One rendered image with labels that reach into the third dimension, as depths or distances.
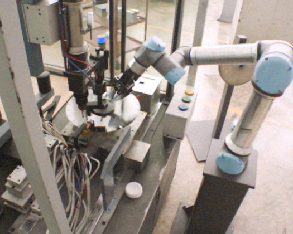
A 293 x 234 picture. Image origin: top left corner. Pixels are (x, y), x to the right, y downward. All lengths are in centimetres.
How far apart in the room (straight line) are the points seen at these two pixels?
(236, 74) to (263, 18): 210
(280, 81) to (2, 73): 73
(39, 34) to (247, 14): 344
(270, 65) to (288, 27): 339
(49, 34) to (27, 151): 47
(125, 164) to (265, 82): 69
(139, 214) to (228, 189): 47
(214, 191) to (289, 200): 109
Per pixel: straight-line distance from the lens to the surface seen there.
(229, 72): 208
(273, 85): 89
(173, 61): 106
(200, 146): 247
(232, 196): 142
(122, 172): 124
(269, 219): 221
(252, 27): 414
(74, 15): 89
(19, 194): 114
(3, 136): 107
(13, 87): 40
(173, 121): 135
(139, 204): 116
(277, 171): 255
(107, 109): 123
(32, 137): 46
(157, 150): 135
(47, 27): 87
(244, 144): 107
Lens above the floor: 172
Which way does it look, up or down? 39 degrees down
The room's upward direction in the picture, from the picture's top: 5 degrees clockwise
